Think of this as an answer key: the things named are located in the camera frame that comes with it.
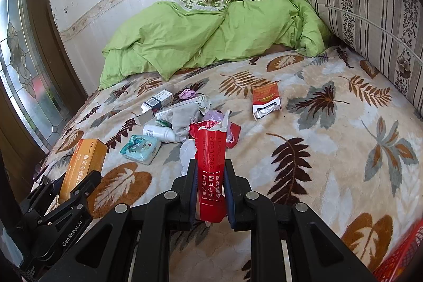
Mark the white cable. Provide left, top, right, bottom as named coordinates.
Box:
left=325, top=3, right=423, bottom=62

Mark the teal tissue packet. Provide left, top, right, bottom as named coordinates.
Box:
left=119, top=135, right=162, bottom=165

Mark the torn red carton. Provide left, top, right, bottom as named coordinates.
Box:
left=189, top=119, right=242, bottom=225

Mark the white and blue small box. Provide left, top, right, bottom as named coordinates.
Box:
left=141, top=90, right=174, bottom=113

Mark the green quilt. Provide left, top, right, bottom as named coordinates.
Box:
left=98, top=0, right=333, bottom=91

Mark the long white carton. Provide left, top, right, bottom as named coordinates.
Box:
left=155, top=95, right=211, bottom=121

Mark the red plastic basket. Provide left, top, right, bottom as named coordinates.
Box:
left=372, top=223, right=423, bottom=282

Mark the white crumpled paper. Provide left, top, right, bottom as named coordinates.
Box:
left=179, top=137, right=199, bottom=177

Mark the orange cardboard box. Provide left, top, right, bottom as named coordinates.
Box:
left=59, top=138, right=108, bottom=203

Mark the grey crumpled cloth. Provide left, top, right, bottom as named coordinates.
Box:
left=164, top=104, right=203, bottom=141

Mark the white plastic bottle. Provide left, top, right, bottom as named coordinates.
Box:
left=143, top=124, right=186, bottom=143

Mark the striped floral headboard cushion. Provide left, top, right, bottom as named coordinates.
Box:
left=307, top=0, right=423, bottom=119

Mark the lilac plastic bag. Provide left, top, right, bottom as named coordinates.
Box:
left=201, top=109, right=232, bottom=131

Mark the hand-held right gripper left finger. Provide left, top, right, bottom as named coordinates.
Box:
left=43, top=159, right=199, bottom=282

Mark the leaf print blanket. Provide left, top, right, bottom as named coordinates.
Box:
left=40, top=46, right=423, bottom=282

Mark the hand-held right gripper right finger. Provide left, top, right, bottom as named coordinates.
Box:
left=224, top=159, right=377, bottom=282

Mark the red cigarette pack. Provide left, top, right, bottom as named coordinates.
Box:
left=252, top=85, right=282, bottom=120

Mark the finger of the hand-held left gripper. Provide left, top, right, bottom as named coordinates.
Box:
left=30, top=174, right=65, bottom=205
left=59, top=170, right=102, bottom=215

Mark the pink crumpled wrapper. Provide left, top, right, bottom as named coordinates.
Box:
left=178, top=89, right=198, bottom=101

